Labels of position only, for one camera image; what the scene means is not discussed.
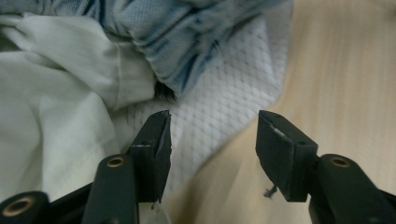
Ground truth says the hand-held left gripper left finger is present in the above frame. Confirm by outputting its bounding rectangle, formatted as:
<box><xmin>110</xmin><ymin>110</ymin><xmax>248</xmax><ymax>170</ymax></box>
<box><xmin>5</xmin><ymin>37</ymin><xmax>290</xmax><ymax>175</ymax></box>
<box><xmin>81</xmin><ymin>109</ymin><xmax>173</xmax><ymax>224</ymax></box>

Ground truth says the light blue garment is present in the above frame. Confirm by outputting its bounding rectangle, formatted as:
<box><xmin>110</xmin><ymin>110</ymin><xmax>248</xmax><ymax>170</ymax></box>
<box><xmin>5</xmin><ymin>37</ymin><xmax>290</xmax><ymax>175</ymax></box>
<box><xmin>0</xmin><ymin>0</ymin><xmax>293</xmax><ymax>104</ymax></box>

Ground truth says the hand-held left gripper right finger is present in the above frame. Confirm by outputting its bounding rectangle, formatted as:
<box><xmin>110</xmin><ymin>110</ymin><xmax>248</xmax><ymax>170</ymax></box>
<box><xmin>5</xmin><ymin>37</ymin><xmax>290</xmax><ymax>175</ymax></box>
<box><xmin>255</xmin><ymin>109</ymin><xmax>396</xmax><ymax>224</ymax></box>

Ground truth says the white cloth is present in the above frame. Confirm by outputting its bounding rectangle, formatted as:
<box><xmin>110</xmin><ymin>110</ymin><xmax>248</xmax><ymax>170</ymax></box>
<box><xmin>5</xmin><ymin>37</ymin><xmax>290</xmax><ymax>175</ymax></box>
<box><xmin>0</xmin><ymin>12</ymin><xmax>157</xmax><ymax>204</ymax></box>
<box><xmin>110</xmin><ymin>0</ymin><xmax>295</xmax><ymax>224</ymax></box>

